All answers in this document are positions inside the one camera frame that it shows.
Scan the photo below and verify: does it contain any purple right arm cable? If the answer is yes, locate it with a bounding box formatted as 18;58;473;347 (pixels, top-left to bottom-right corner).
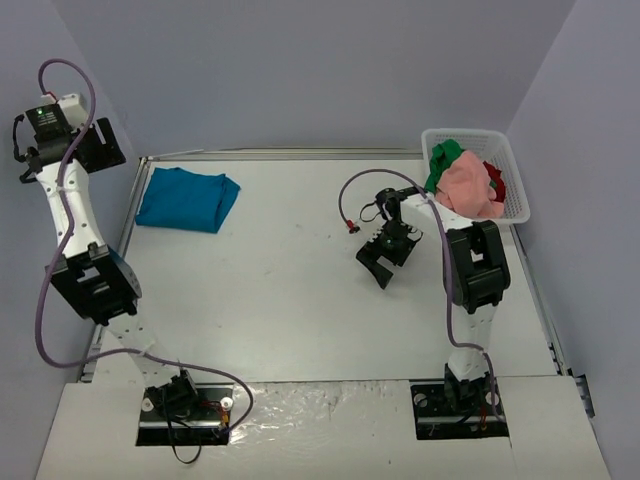
337;168;504;419

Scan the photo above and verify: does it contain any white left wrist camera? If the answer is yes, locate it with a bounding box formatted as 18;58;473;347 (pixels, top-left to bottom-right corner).
57;93;90;129

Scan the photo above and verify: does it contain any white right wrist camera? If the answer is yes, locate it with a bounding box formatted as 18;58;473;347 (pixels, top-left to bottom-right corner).
357;218;384;237

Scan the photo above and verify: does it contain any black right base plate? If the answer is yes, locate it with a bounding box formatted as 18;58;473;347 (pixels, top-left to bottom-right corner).
410;380;509;441

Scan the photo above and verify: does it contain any green t shirt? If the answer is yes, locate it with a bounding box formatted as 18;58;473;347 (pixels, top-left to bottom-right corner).
425;139;464;194

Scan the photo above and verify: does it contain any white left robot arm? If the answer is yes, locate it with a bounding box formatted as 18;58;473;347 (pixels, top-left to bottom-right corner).
14;95;202;418

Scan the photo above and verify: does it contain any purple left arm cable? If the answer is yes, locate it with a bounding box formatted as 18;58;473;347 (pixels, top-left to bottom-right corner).
36;58;254;431

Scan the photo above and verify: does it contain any red t shirt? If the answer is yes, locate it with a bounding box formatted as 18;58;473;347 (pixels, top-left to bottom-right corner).
483;161;506;203

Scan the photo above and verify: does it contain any blue t shirt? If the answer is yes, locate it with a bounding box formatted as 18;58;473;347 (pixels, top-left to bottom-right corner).
135;167;241;234

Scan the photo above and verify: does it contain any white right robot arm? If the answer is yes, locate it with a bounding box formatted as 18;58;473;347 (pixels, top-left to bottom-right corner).
356;187;511;413

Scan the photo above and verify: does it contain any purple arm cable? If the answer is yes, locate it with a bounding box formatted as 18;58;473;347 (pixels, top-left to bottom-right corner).
337;168;504;419
36;58;254;431

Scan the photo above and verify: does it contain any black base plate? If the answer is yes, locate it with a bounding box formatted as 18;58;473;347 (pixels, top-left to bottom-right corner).
410;380;509;441
136;384;234;447

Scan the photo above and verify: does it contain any pink t shirt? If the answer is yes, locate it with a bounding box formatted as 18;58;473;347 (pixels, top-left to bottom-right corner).
435;151;505;219

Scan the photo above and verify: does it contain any thin black cable loop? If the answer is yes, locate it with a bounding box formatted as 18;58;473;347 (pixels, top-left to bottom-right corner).
167;417;204;465

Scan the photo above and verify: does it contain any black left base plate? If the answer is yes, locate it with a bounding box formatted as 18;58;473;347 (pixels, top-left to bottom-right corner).
136;384;234;447

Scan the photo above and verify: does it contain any white plastic laundry basket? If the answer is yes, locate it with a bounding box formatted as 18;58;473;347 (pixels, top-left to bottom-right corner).
421;128;530;225

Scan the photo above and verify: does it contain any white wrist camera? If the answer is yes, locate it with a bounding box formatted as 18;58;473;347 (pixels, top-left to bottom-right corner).
57;93;90;129
357;218;384;237

